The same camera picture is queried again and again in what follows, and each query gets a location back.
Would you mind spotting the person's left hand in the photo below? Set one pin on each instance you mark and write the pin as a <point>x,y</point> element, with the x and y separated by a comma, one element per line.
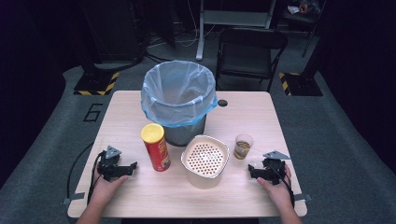
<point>104,189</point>

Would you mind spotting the grey mesh waste bin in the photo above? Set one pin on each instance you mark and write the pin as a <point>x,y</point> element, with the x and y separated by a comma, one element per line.
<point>183,135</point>

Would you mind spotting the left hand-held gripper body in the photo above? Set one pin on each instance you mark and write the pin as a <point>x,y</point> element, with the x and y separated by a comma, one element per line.
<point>109,166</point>

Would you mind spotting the red chips can yellow lid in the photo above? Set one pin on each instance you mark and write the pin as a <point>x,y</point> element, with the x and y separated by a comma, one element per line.
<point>158,152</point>

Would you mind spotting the person's right hand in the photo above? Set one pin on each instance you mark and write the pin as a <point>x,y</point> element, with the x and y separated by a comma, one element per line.
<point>280,194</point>

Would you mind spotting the clear plastic cup with tea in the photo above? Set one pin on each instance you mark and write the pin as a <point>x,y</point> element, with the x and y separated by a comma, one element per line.
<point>243,147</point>

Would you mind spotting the white metal desk frame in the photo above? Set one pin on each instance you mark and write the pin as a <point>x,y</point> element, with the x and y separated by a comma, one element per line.
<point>232,18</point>

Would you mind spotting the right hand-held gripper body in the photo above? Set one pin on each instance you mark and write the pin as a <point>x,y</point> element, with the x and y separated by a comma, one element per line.
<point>274,171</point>

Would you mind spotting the black folding chair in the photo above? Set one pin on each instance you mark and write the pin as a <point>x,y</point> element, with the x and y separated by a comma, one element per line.
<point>249,56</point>

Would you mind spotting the black yellow striped base plate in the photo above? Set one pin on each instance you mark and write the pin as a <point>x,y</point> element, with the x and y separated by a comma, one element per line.
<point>95,85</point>
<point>302,85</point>

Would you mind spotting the grey tape strip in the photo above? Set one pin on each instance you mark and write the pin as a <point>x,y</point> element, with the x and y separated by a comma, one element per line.
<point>303,197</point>
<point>74,197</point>

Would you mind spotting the translucent blue bin bag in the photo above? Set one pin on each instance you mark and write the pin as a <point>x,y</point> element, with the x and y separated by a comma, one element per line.
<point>179,93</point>

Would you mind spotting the black cabinet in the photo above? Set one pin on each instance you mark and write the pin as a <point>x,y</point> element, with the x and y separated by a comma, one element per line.
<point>112,31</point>

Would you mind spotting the dark shelf with clutter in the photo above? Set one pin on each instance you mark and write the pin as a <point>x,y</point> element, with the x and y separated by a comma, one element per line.
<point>303,11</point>

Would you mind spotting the cream container with perforated strainer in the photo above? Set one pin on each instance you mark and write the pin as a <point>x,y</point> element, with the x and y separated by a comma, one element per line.
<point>204,165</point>

